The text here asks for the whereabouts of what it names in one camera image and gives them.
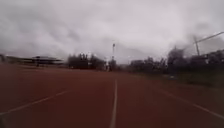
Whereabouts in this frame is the row of dark trees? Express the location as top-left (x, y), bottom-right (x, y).
top-left (67, 46), bottom-right (224, 75)

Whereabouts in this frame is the grass strip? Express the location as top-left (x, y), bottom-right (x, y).
top-left (133, 71), bottom-right (224, 90)

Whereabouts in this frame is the slanted pole frame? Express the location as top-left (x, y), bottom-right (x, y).
top-left (192, 31), bottom-right (224, 57)

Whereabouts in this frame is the dark fence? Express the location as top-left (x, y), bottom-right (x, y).
top-left (166, 49), bottom-right (224, 86)

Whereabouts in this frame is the low building with flat roof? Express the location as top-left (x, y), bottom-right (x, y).
top-left (5, 55), bottom-right (65, 67)

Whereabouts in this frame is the tall floodlight pole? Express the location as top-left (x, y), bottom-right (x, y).
top-left (111, 42), bottom-right (117, 62)

